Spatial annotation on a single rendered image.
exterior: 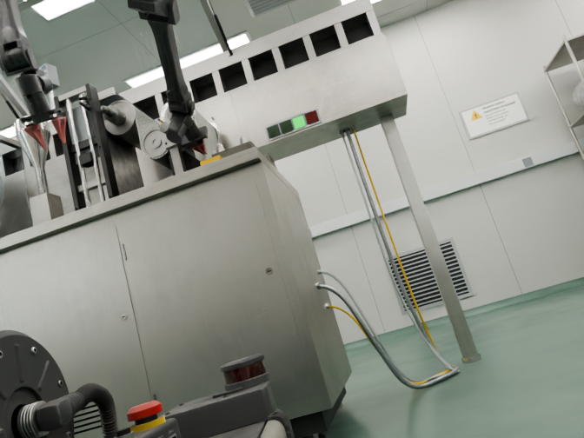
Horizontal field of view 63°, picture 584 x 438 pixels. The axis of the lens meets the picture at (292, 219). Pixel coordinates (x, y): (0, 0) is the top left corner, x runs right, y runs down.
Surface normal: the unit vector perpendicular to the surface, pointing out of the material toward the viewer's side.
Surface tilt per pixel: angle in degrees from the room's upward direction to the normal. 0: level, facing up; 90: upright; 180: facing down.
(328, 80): 90
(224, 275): 90
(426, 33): 90
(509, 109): 90
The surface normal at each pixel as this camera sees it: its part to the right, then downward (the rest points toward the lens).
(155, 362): -0.21, -0.15
